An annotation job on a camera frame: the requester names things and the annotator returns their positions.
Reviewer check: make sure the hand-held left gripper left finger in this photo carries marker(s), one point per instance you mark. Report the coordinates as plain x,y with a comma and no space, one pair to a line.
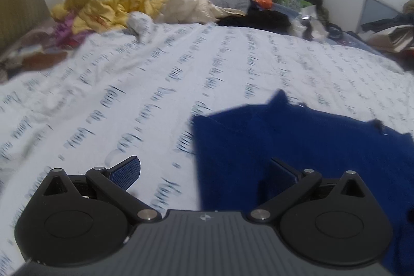
126,173

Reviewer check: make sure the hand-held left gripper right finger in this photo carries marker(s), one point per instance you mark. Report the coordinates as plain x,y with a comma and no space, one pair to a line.
282,173

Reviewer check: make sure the blue beaded sweater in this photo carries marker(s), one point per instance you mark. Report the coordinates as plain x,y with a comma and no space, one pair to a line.
323,146

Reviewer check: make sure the black clothes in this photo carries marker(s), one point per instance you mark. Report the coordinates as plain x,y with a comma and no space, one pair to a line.
265,19

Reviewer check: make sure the pile of mixed clothes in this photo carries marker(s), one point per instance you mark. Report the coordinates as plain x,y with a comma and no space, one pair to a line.
391,33

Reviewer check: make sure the white script-printed bedsheet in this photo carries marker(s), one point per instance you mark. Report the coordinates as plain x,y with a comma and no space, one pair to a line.
161,75

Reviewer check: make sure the crumpled white plastic wrap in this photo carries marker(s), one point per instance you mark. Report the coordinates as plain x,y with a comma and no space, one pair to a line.
312,27

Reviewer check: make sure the purple patterned blanket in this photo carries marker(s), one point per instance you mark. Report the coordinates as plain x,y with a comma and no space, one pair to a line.
42,43

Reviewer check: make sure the dark green plush item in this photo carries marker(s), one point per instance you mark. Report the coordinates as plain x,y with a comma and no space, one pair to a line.
318,4

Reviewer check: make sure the grey cloth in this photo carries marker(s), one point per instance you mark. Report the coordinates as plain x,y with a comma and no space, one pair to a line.
233,1

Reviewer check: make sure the cream quilt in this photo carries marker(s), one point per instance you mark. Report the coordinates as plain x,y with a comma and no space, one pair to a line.
190,4

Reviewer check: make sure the grey flat board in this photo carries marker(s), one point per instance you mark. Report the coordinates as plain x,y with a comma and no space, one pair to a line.
375,11

